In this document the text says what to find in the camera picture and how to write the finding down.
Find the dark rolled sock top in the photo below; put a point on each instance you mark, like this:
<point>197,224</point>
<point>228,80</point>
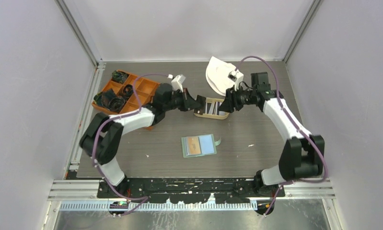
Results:
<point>119,76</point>

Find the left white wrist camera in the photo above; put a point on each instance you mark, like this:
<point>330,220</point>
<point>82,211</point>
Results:
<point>177,83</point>

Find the black card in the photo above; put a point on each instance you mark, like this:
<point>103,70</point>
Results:
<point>202,105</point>

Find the beige oval card tray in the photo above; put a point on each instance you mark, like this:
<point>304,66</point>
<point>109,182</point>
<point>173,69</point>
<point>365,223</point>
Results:
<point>210,109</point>

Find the dark rolled sock middle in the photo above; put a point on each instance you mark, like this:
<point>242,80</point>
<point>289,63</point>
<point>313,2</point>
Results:
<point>126,91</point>

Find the perforated metal rail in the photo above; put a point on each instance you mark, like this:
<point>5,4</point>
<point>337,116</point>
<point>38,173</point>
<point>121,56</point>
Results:
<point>110,206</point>

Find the dark rolled sock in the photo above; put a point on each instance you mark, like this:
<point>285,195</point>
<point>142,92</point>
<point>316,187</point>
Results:
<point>126,91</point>
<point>119,76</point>

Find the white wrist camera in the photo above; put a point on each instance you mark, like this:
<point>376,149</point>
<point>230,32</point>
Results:
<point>236,77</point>
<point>177,83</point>

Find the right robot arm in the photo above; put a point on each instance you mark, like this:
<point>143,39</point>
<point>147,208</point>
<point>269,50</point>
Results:
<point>302,154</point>

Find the green card holder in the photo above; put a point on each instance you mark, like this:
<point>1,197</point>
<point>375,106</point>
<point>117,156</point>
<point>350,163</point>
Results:
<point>208,145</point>

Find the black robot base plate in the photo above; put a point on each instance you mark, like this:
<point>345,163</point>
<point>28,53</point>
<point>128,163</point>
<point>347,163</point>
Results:
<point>230,190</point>

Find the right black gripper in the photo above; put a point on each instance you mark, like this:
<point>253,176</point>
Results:
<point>231,100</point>

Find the orange compartment tray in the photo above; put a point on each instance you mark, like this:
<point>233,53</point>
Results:
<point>134,95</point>

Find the orange picture card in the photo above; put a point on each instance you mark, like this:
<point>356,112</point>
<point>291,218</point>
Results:
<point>193,146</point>

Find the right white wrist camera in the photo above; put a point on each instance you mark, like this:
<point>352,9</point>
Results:
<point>236,77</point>

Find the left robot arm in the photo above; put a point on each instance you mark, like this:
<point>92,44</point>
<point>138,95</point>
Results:
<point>102,137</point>

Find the dark rolled socks large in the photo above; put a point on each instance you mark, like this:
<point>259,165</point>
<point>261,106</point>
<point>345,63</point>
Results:
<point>109,100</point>

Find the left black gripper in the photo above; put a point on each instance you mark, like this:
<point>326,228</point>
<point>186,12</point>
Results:
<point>188,103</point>

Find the white folded cloth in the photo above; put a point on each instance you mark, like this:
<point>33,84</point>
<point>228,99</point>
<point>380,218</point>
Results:
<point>217,72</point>

